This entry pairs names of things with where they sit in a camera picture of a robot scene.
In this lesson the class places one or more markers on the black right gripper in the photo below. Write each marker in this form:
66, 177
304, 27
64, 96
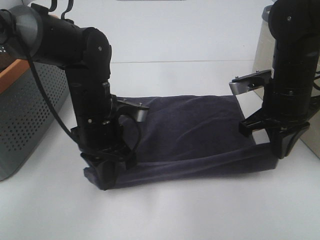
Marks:
283, 132

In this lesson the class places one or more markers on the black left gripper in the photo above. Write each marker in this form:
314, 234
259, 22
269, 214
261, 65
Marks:
103, 147

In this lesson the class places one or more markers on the dark grey towel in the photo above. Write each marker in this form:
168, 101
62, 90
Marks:
188, 137

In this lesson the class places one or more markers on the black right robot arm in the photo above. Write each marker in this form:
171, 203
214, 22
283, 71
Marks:
288, 103

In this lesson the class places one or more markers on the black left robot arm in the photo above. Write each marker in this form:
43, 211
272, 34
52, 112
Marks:
30, 33

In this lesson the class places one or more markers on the beige fabric bin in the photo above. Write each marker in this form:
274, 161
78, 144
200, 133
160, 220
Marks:
263, 61

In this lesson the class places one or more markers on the grey basket with orange rim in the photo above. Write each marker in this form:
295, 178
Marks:
24, 117

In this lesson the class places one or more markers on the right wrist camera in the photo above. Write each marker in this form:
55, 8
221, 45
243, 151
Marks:
251, 82

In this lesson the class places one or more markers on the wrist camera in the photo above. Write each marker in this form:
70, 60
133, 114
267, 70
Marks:
137, 111
251, 82

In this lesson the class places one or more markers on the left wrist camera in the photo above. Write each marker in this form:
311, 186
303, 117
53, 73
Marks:
137, 111

